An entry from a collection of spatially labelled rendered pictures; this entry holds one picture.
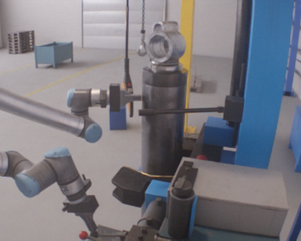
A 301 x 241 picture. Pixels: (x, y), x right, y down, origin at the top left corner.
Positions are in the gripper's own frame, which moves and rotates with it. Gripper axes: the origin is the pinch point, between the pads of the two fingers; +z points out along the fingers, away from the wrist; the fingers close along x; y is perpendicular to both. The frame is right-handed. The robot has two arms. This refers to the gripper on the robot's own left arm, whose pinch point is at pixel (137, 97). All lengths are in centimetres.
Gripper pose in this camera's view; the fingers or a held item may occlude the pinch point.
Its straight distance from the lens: 135.2
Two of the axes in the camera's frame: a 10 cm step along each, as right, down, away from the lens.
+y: -0.8, -3.7, 9.3
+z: 10.0, 0.0, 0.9
